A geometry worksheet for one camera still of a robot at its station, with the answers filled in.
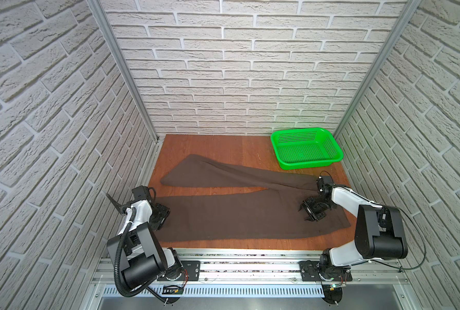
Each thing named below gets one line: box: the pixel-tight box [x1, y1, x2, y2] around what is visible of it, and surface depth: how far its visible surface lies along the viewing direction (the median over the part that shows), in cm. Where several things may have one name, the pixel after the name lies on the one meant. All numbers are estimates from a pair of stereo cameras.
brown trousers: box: [160, 154, 351, 243], surface depth 96 cm
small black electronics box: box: [162, 284, 185, 296], surface depth 73 cm
